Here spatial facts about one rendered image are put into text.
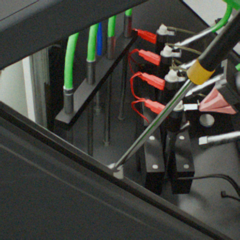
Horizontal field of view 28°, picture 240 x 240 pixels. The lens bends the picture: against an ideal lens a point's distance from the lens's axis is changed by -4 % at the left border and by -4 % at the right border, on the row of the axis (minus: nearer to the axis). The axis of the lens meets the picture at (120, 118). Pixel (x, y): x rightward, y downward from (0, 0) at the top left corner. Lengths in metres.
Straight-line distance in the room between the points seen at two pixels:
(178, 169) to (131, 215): 0.44
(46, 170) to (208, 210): 0.68
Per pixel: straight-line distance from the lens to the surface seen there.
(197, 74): 0.43
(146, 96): 1.10
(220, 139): 0.83
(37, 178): 0.50
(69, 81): 0.85
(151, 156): 1.00
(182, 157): 1.01
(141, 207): 0.55
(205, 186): 1.16
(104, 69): 1.00
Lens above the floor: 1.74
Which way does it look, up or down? 45 degrees down
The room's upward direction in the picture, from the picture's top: 4 degrees clockwise
